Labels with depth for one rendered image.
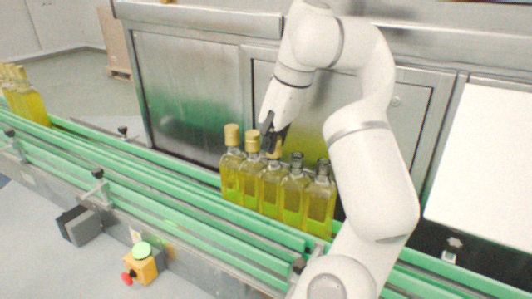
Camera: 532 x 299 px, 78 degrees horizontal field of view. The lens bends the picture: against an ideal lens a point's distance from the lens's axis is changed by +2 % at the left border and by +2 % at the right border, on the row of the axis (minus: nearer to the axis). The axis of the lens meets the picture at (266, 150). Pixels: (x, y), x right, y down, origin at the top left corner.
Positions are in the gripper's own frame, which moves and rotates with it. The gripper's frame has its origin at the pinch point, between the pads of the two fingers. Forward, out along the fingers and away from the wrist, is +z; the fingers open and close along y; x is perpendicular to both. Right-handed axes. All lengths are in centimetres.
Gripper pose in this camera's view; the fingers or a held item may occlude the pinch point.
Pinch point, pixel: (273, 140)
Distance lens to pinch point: 70.6
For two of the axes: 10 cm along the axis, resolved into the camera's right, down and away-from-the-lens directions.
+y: -5.3, 4.3, -7.3
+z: -2.2, 7.6, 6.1
